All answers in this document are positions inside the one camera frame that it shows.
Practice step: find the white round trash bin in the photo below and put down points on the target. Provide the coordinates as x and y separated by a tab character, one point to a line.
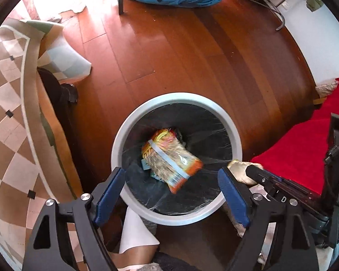
205	129

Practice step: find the blue red milk carton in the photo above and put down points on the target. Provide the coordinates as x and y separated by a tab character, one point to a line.
148	169

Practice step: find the brown checkered tablecloth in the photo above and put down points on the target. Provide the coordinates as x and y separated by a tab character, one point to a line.
35	159

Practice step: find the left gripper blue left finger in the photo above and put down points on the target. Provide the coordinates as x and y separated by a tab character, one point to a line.
106	195

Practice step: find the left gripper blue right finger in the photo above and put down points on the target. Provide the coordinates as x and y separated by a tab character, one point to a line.
237	196

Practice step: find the yellow sponge packet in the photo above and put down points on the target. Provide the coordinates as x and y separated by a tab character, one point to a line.
238	169

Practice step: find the red blanket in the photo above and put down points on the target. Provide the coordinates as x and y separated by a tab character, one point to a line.
299	154

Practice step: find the orange yellow noodle snack bag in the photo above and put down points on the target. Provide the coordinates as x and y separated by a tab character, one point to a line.
169	159

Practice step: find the grey fuzzy slipper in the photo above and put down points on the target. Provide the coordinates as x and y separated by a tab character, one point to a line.
163	262

